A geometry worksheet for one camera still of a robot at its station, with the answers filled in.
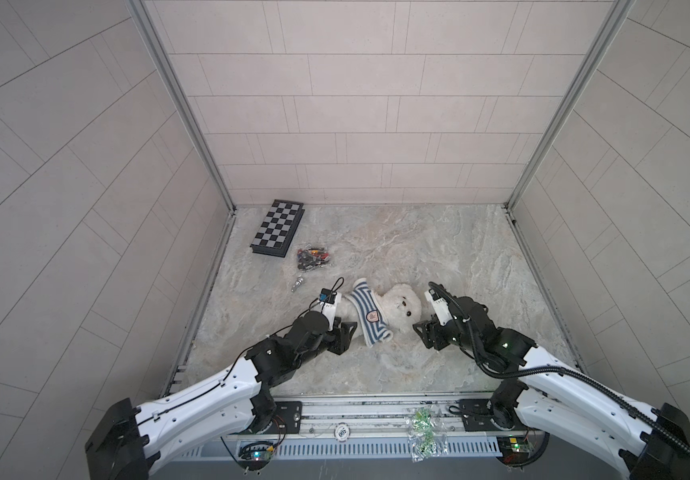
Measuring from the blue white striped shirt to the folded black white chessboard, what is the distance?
0.33 meters

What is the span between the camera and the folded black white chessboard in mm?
1033

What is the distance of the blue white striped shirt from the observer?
2.64 feet
